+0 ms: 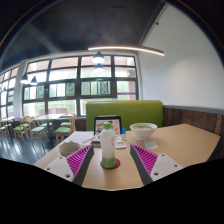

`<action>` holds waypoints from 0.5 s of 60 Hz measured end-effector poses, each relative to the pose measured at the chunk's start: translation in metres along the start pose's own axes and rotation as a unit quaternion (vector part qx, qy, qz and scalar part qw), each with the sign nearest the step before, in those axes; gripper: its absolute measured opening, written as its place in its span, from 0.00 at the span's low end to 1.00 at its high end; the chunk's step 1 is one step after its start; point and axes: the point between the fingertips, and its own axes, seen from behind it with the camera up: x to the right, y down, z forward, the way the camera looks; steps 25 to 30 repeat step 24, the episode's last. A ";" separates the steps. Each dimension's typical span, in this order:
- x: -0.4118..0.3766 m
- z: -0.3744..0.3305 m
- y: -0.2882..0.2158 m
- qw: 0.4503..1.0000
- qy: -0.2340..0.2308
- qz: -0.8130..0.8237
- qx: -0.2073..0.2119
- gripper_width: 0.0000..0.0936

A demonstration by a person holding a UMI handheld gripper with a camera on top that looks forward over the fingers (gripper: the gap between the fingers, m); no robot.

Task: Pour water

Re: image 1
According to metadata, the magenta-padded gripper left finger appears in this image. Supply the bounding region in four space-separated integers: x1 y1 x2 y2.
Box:
43 143 95 187

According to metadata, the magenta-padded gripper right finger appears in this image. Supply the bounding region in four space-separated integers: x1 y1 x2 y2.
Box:
129 143 184 186

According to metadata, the white green-capped drink bottle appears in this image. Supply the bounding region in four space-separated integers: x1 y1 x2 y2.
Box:
99 121 117 169

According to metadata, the grey ceramic cup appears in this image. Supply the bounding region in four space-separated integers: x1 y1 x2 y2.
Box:
58 140 82 158

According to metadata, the white paper slip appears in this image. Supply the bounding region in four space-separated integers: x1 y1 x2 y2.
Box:
143 139 159 150

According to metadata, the white paper sheet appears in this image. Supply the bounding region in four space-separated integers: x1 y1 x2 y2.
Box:
66 130 96 145

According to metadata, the white ceramic bowl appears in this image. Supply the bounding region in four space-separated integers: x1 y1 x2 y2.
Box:
129 122 158 141

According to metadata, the group of green-seated wooden chairs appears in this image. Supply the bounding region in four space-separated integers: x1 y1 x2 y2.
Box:
0 114 78 145

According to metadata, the flat round red coaster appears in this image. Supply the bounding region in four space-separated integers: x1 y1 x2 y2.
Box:
99 158 121 170

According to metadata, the small white card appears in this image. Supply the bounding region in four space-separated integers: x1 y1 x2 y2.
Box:
114 140 127 150

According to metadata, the wooden dining table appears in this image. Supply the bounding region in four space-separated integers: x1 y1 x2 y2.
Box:
34 113 68 149

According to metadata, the green upholstered bench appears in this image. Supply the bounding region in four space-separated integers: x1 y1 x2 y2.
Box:
85 99 164 132

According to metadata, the long linear ceiling light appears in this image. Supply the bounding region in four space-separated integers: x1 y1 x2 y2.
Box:
87 45 166 57

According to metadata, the black-framed window wall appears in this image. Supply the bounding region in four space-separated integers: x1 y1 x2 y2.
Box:
0 54 139 118

